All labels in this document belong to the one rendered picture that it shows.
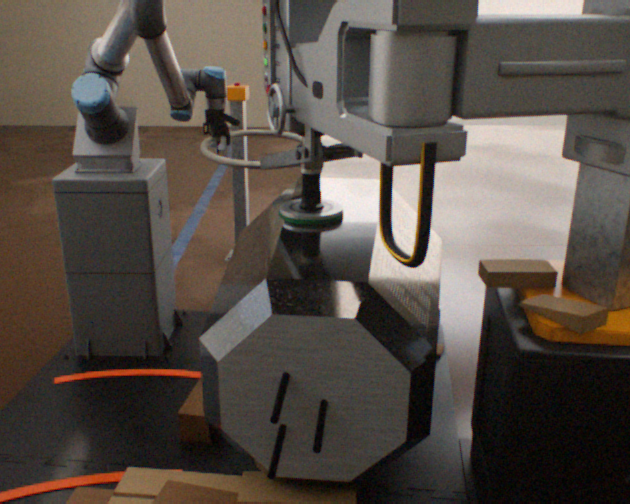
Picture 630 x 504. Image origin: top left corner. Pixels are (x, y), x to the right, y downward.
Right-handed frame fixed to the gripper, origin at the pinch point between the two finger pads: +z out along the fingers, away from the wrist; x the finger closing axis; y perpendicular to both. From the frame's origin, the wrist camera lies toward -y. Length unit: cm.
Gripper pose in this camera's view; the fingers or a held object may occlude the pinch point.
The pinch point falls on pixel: (222, 152)
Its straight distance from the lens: 299.3
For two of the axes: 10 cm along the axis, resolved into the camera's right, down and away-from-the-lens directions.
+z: -0.1, 9.1, 4.1
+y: -6.6, 3.0, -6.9
